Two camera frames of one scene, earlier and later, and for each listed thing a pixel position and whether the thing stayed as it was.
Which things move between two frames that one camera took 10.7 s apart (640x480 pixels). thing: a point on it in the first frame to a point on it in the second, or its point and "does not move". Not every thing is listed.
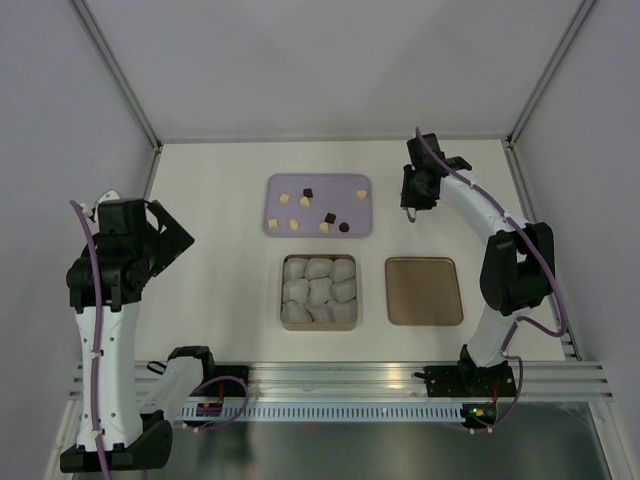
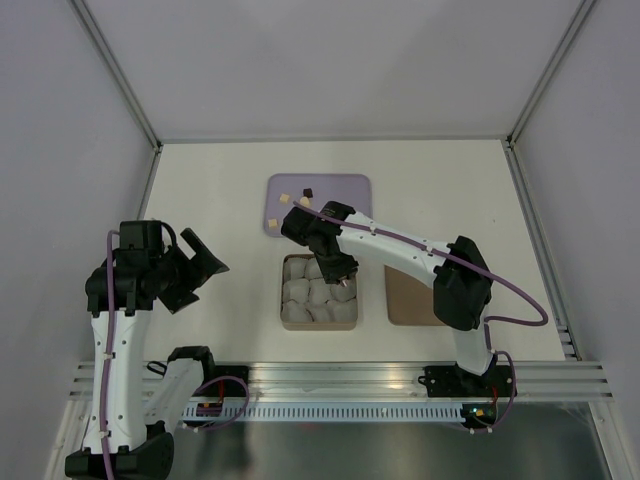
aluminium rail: x=395 y=381 does not move
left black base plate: x=222 y=381 does not move
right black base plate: x=468 y=381 does not move
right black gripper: x=407 y=198 to x=332 y=273
